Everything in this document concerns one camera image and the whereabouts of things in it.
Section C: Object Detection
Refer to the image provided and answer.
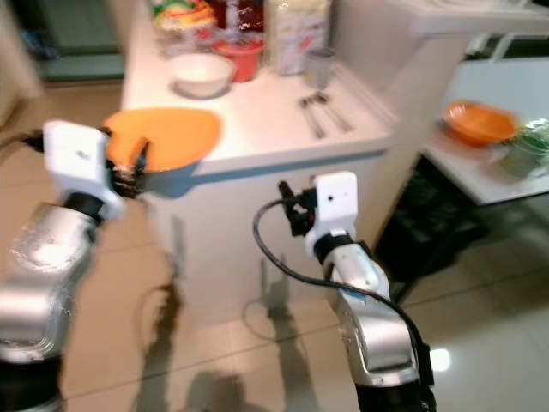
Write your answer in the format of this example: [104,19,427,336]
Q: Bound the orange plastic plate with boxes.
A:
[103,106,223,174]

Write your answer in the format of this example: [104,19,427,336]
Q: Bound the white counter cabinet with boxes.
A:
[107,0,549,331]

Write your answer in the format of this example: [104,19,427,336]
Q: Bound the metal spoon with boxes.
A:
[298,94,329,142]

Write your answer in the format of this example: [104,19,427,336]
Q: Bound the metal fork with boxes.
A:
[313,91,355,135]

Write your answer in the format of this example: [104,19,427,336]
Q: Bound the white ceramic bowl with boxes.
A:
[169,52,235,100]

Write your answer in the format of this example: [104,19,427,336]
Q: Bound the black chair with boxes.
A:
[372,154,492,286]

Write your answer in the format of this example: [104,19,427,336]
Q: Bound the grey metal cup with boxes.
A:
[302,46,338,92]

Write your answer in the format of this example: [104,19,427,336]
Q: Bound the red plastic bowl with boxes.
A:
[213,36,266,85]

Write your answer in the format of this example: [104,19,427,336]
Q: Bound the colourful snack bag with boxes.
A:
[149,0,219,37]

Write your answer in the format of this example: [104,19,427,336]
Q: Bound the white printed carton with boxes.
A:
[265,0,336,77]

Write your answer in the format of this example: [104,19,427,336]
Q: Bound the white side table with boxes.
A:
[420,129,549,207]

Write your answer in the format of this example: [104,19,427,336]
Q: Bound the dark red package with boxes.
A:
[209,0,268,37]

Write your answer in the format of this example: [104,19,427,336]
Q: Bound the orange plastic bowl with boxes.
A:
[443,100,521,148]

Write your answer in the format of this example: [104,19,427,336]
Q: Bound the green leafy container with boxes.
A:
[501,118,549,179]

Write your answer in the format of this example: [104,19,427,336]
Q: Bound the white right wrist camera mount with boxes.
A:
[304,171,360,260]

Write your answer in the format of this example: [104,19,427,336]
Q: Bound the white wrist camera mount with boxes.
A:
[42,119,127,221]
[304,171,360,260]

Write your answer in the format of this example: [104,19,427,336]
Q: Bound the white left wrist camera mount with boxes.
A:
[42,119,127,221]

